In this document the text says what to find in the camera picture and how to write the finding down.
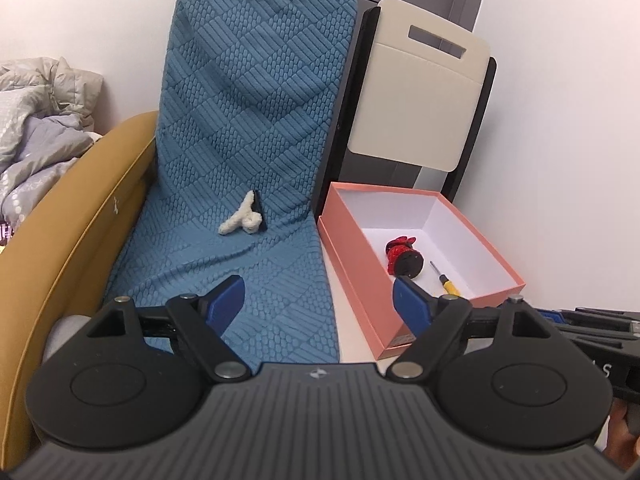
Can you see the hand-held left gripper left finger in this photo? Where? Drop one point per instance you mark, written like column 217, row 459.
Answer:
column 227, row 302

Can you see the blue textured seat cover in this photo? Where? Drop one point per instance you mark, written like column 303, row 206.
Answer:
column 250, row 110

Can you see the white fuzzy hair clip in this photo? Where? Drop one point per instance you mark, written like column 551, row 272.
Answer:
column 240, row 220

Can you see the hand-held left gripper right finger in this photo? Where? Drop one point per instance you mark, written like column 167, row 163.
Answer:
column 412, row 306

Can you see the person's right hand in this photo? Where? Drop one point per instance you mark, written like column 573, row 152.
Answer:
column 625, row 440

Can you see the red black round gadget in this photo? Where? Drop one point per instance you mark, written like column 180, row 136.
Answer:
column 402, row 257

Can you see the beige puffy blanket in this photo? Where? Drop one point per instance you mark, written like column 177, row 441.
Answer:
column 60, row 87

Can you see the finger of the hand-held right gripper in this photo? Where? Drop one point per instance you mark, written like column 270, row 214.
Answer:
column 590, row 322

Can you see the beige folding board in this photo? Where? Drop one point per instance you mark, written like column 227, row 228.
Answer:
column 420, row 105

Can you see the grey dotted quilt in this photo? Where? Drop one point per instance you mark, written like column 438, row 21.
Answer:
column 35, row 160

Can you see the grey seat pad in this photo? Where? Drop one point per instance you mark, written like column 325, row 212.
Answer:
column 67, row 332

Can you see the mustard padded bed frame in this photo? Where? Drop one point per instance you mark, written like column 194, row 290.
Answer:
column 65, row 220

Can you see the pink cardboard box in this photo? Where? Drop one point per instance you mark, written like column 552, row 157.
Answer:
column 360, row 270

